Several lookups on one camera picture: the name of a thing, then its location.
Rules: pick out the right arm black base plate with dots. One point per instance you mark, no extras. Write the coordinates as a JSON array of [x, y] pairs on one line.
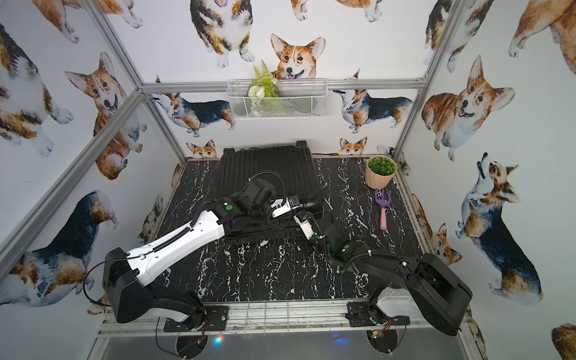
[[378, 313]]

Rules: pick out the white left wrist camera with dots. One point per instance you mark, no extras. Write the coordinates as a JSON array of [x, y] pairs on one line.
[[283, 206]]

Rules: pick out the artificial fern with white flower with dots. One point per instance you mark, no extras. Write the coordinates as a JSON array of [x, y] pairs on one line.
[[263, 93]]

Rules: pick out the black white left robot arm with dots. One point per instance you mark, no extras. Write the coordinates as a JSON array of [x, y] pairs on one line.
[[128, 276]]

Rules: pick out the black hard-shell suitcase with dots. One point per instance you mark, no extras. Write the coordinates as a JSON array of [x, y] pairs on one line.
[[288, 170]]

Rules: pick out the peach plastic flower pot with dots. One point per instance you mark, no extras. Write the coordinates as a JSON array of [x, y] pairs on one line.
[[375, 181]]

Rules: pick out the white wire wall basket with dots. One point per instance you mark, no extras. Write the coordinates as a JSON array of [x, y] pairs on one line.
[[286, 99]]

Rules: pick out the green artificial succulent plant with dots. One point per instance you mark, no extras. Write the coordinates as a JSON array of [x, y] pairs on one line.
[[382, 166]]

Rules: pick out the purple pink garden fork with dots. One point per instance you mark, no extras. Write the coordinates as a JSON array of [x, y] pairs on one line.
[[383, 199]]

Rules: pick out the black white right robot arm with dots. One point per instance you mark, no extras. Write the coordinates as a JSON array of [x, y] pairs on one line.
[[440, 295]]

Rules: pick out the aluminium front rail frame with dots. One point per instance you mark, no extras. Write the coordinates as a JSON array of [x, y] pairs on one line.
[[261, 317]]

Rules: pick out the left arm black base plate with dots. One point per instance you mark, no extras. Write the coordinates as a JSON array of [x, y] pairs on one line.
[[212, 318]]

